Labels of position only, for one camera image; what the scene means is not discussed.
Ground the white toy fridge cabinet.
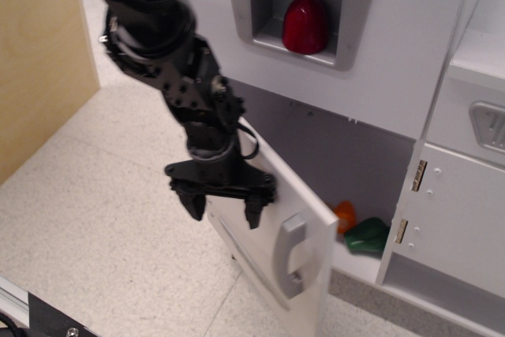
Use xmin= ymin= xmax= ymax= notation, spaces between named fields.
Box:
xmin=189 ymin=0 xmax=504 ymax=336

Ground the light plywood panel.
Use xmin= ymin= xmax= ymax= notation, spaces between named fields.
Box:
xmin=1 ymin=0 xmax=99 ymax=182

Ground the orange toy item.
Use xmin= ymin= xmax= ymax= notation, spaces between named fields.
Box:
xmin=332 ymin=200 xmax=357 ymax=234

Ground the black braided cable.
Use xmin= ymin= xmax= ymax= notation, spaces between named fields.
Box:
xmin=0 ymin=312 xmax=24 ymax=337

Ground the lower brass cabinet hinge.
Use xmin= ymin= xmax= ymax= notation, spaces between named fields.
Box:
xmin=395 ymin=219 xmax=408 ymax=244

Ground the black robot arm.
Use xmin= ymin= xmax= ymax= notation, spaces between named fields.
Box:
xmin=101 ymin=0 xmax=276 ymax=228

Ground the grey fridge door handle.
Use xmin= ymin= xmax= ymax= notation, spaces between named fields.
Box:
xmin=272 ymin=213 xmax=307 ymax=299

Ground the green toy item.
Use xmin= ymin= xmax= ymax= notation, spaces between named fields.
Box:
xmin=343 ymin=217 xmax=391 ymax=253

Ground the white neighbouring cabinet door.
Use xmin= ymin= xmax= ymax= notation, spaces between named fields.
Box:
xmin=376 ymin=143 xmax=504 ymax=318

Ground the aluminium frame rail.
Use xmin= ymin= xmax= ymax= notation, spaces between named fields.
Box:
xmin=0 ymin=276 xmax=30 ymax=328

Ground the red dispenser lever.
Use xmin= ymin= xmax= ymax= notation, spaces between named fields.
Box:
xmin=282 ymin=0 xmax=330 ymax=55

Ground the white low fridge door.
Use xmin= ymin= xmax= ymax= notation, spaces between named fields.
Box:
xmin=208 ymin=122 xmax=337 ymax=336

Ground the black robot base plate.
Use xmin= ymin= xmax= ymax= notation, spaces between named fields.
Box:
xmin=27 ymin=293 xmax=98 ymax=337

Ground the upper brass cabinet hinge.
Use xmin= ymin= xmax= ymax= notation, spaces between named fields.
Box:
xmin=411 ymin=159 xmax=427 ymax=192

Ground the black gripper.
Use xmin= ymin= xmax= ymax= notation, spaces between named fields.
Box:
xmin=165 ymin=155 xmax=276 ymax=230

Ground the brass cabinet hinge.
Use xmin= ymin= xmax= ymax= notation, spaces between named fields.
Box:
xmin=395 ymin=219 xmax=408 ymax=244
xmin=411 ymin=159 xmax=427 ymax=192

